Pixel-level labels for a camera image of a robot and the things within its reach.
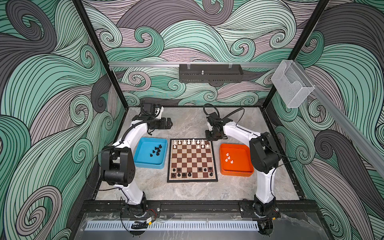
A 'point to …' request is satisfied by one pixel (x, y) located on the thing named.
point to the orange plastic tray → (235, 160)
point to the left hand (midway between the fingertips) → (165, 122)
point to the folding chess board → (191, 160)
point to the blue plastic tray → (151, 153)
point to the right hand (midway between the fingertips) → (208, 137)
